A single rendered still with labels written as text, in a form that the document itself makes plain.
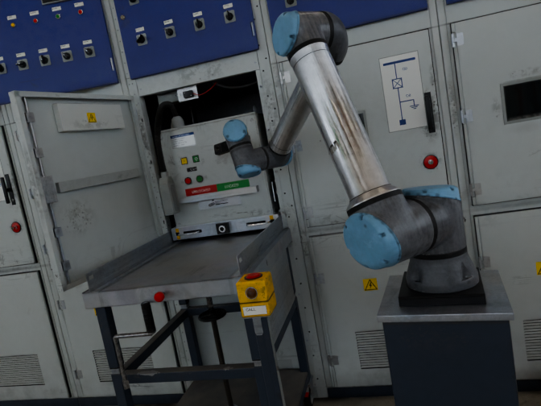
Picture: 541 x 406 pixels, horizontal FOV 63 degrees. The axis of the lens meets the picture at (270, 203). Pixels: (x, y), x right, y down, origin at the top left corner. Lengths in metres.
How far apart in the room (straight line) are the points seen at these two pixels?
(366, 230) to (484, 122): 1.02
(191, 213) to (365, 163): 1.20
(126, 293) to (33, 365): 1.43
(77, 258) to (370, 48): 1.45
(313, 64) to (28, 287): 2.05
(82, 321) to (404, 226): 1.94
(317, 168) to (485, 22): 0.86
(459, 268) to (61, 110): 1.52
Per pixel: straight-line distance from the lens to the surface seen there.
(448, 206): 1.23
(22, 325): 2.89
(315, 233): 2.04
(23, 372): 3.04
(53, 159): 1.90
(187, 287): 1.50
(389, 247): 1.08
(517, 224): 2.07
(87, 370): 2.76
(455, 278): 1.26
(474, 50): 2.00
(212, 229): 2.13
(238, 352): 2.33
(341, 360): 2.22
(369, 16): 1.99
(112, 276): 1.79
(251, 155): 1.67
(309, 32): 1.28
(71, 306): 2.65
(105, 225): 2.03
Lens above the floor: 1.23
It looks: 7 degrees down
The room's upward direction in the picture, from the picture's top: 10 degrees counter-clockwise
